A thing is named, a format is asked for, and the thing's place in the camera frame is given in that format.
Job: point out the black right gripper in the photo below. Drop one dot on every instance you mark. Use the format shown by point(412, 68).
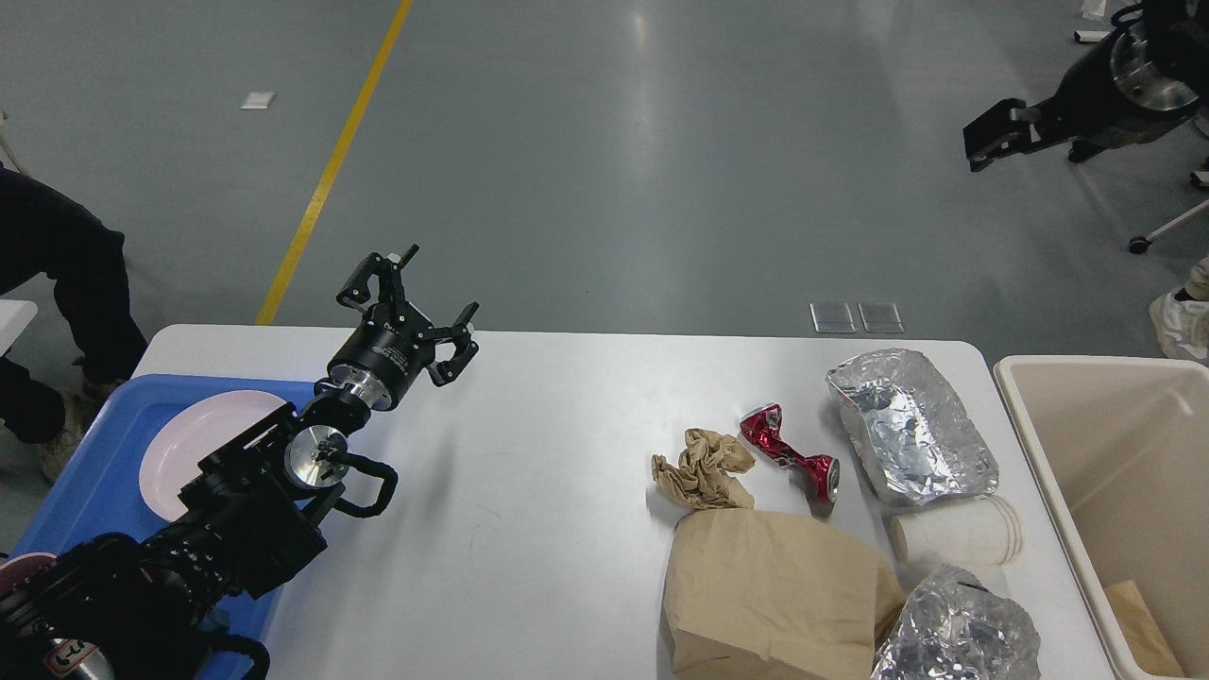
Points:
point(1138, 84)

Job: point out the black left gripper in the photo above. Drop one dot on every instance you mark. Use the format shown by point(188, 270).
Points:
point(389, 349)

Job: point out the pink plastic plate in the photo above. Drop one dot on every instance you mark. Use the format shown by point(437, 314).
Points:
point(171, 458)

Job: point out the brown paper ball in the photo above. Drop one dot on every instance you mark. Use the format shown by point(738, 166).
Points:
point(705, 475)

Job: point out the foil ball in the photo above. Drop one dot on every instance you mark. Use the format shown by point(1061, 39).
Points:
point(952, 626)

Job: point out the dark teal mug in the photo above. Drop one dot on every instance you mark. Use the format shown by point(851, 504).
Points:
point(214, 629)

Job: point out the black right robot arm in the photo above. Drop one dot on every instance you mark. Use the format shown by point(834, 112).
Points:
point(1166, 11)

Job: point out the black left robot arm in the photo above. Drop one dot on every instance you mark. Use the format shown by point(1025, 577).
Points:
point(300, 472)

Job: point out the clear floor plate right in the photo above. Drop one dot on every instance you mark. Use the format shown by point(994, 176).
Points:
point(881, 318)

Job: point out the clear floor plate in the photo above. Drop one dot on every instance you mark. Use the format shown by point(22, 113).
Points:
point(881, 318)
point(832, 318)

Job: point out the person in beige trousers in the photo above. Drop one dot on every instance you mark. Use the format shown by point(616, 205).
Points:
point(1180, 318)

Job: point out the clear floor plate left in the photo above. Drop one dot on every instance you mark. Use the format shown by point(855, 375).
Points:
point(832, 318)

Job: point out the beige plastic bin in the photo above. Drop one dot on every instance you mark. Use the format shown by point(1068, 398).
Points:
point(1119, 450)

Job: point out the blue plastic tray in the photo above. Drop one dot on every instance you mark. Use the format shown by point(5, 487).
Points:
point(104, 453)

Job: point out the person in black trousers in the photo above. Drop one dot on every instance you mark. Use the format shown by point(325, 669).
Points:
point(46, 233)

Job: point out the crushed red can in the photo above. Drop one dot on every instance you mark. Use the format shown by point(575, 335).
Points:
point(762, 428)

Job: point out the white crumpled tissue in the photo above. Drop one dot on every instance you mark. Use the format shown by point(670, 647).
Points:
point(976, 532)

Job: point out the brown paper bag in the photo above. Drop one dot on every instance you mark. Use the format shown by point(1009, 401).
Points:
point(762, 595)

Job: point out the pink mug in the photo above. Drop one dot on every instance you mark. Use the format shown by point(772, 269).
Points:
point(16, 570)

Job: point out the brown paper in bin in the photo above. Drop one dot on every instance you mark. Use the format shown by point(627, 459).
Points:
point(1148, 645)

